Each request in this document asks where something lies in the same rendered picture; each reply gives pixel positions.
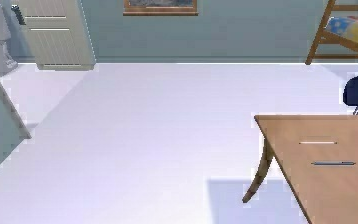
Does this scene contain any beige room door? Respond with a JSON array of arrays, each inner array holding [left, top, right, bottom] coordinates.
[[17, 0, 97, 72]]

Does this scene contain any white pencil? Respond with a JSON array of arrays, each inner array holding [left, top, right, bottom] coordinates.
[[298, 140, 338, 145]]

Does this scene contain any light wooden table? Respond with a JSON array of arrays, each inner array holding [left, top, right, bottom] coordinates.
[[241, 114, 358, 224]]

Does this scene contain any grey pen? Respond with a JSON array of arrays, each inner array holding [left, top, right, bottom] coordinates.
[[311, 161, 356, 167]]

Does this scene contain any dark blue chair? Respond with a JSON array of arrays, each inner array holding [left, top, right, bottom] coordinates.
[[342, 75, 358, 116]]

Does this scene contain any wood framed wall picture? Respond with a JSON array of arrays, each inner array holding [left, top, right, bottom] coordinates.
[[122, 0, 200, 17]]

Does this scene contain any black door handle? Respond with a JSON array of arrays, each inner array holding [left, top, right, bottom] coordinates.
[[11, 4, 27, 26]]

